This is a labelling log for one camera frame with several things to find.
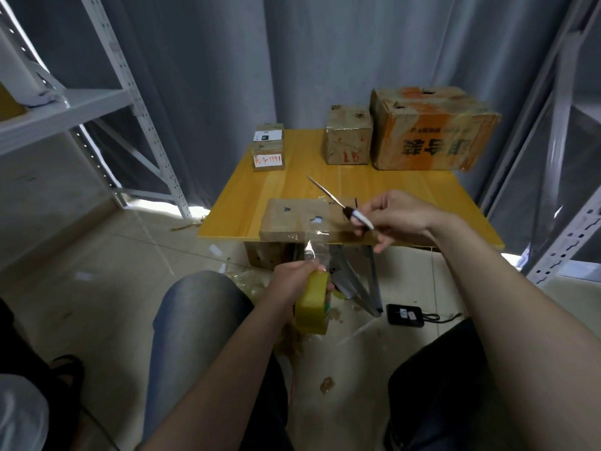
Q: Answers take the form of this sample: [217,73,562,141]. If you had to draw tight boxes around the person's left hand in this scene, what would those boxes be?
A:
[258,258,336,318]

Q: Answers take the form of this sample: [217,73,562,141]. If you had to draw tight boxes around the person's right hand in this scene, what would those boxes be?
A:
[350,189,454,254]

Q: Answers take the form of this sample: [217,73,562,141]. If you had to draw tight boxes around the yellow tape roll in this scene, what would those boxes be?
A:
[294,268,334,336]

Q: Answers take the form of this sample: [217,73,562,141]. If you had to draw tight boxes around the plain brown cardboard box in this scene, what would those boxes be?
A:
[242,242,294,271]

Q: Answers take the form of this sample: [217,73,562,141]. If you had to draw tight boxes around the small cardboard box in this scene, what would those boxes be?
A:
[258,197,377,247]

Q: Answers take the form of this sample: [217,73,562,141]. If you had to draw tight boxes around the black-handled scissors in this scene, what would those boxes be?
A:
[306,174,377,232]

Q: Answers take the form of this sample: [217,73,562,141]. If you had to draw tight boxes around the large orange print cardboard box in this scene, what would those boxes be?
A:
[369,85,503,174]

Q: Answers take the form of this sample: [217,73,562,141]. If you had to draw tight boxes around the medium brown cardboard box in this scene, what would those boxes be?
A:
[323,104,375,167]

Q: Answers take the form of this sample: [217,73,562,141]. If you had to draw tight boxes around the long white-labelled cardboard box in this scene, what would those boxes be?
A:
[250,123,287,173]

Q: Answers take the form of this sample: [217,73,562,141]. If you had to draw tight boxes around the person's left forearm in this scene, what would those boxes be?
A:
[136,298,302,451]

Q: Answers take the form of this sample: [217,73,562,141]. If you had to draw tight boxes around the person's right forearm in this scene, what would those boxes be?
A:
[427,211,601,451]

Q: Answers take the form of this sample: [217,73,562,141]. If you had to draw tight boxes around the tape scraps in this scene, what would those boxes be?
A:
[225,267,311,358]

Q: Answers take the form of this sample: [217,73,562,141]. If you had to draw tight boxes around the person's right leg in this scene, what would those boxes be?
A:
[383,317,499,451]

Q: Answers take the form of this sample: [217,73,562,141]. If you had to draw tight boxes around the black power adapter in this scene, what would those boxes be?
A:
[386,303,426,329]

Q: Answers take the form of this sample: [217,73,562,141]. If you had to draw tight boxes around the yellow wooden table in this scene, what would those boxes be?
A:
[197,128,506,318]

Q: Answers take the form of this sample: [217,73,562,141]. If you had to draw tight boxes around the grey metal shelf unit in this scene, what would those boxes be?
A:
[479,0,601,286]
[0,0,195,222]

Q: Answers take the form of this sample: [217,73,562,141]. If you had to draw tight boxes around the grey curtain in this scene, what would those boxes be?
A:
[19,0,601,207]

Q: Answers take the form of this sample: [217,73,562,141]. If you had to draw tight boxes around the black sandal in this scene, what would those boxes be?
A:
[47,354,88,428]

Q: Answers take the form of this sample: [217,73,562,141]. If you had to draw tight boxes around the black adapter cable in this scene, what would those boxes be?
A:
[423,311,466,325]

